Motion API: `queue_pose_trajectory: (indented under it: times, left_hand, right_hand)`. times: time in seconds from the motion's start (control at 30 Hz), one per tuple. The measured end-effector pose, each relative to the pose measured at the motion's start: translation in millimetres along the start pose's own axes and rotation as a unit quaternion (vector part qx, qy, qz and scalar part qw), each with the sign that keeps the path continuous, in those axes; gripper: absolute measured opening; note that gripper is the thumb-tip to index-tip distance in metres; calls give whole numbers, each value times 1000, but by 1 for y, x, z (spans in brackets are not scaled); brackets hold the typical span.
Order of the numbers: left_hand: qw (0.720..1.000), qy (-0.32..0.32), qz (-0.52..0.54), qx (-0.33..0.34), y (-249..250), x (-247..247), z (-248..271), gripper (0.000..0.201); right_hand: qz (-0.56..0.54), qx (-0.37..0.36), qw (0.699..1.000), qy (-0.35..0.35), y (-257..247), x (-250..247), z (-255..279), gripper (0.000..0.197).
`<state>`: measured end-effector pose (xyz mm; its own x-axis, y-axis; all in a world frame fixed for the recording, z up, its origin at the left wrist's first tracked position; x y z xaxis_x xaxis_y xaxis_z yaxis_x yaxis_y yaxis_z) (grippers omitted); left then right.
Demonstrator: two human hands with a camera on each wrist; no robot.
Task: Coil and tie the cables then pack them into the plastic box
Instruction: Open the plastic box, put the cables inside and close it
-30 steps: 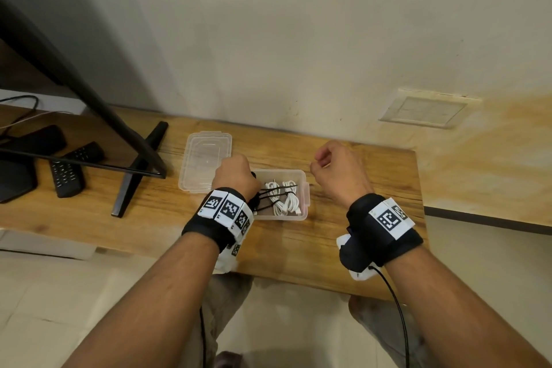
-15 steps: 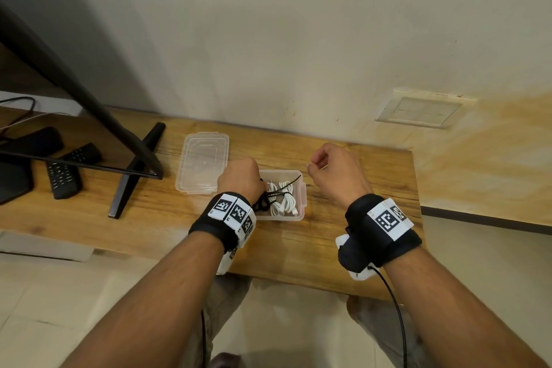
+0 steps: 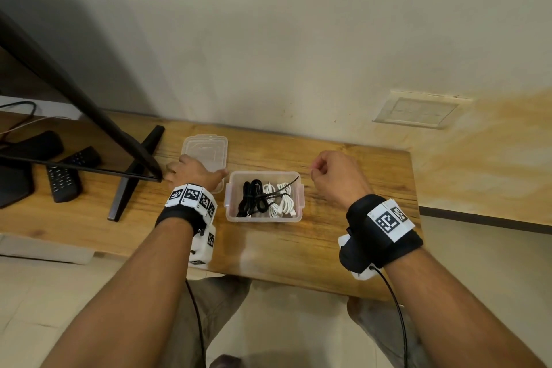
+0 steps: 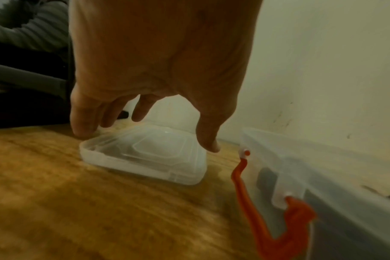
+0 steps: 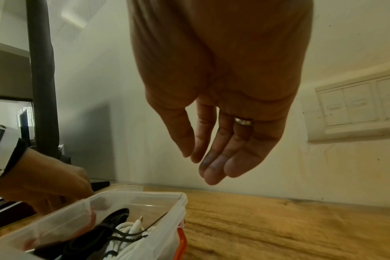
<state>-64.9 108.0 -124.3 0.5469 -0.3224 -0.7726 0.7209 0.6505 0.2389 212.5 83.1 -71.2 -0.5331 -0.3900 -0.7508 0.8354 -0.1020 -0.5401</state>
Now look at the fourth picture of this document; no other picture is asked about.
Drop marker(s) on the person's left hand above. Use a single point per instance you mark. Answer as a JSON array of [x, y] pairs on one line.
[[163, 50]]

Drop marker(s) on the transparent plastic box lid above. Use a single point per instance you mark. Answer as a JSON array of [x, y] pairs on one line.
[[150, 157]]

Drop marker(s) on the transparent plastic box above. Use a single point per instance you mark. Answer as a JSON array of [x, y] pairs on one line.
[[326, 177]]

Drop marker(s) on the black television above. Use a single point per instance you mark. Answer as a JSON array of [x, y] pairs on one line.
[[21, 109]]

